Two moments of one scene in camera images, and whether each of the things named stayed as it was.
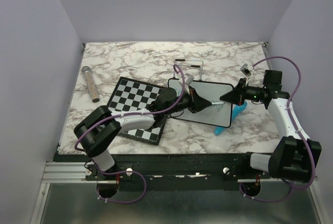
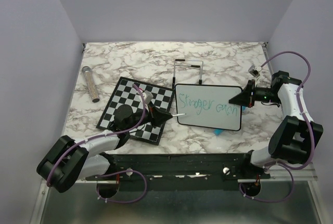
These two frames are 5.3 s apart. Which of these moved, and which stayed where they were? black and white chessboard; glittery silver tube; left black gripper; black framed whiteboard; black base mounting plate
Moved: black framed whiteboard; left black gripper
Stayed: black base mounting plate; glittery silver tube; black and white chessboard
